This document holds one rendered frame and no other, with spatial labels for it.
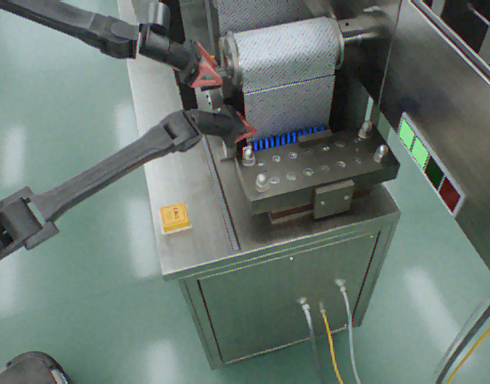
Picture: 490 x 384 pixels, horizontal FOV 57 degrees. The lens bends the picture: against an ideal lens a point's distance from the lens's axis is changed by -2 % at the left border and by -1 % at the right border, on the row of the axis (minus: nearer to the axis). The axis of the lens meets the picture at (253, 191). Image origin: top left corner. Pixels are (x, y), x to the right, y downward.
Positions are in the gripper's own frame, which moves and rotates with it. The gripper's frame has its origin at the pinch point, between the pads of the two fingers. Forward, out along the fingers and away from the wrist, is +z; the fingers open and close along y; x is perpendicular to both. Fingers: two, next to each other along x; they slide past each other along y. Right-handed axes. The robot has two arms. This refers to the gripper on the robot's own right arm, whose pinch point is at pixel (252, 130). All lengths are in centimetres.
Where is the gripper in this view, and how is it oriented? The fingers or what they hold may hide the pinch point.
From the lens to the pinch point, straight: 121.3
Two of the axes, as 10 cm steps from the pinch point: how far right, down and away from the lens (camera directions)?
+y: 4.4, 7.3, -5.2
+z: 7.5, 0.3, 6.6
